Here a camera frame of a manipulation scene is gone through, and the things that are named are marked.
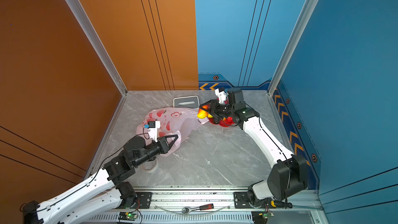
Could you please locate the yellow black screwdriver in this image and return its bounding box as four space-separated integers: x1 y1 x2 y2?
270 200 293 208

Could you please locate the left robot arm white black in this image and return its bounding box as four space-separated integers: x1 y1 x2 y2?
22 134 178 224

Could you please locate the right aluminium corner post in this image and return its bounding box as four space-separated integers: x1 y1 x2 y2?
267 0 319 96

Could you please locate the green circuit board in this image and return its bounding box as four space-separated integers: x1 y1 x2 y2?
117 212 140 224
251 212 274 224

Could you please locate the white grey tissue box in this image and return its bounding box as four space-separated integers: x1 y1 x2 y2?
173 95 200 109

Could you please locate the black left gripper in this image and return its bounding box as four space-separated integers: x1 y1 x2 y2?
134 134 178 170

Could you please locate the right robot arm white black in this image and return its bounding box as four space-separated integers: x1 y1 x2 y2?
198 100 308 208

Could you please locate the aluminium front rail frame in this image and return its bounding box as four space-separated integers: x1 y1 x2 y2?
67 186 328 224

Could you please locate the pink printed plastic bag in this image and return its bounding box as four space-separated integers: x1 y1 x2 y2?
136 107 209 157

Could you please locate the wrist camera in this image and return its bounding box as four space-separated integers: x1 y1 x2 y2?
215 87 228 104
145 120 161 142

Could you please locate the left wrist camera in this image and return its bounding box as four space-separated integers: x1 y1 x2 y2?
145 120 161 142

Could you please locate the right green circuit board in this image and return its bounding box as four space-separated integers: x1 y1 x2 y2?
251 212 274 224

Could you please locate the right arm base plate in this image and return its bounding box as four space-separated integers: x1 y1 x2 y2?
233 191 275 208

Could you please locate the red handled ratchet wrench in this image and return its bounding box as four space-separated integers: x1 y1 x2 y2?
181 203 214 215

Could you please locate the aluminium corner post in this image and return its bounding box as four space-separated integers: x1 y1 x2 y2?
267 0 319 96
65 0 127 96

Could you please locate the red flower-shaped plate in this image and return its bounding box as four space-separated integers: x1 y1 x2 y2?
200 100 239 127

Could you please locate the left aluminium corner post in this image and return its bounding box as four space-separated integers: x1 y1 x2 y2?
65 0 127 96

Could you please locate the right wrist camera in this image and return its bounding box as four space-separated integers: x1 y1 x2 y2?
215 87 228 104

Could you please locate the left green circuit board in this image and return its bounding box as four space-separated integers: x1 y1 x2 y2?
117 212 140 224

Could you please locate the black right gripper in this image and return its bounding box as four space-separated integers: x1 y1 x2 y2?
200 100 236 119

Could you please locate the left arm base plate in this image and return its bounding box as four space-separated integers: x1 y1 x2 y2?
123 191 153 210

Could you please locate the red yellow mango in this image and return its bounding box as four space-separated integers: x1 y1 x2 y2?
197 109 208 119

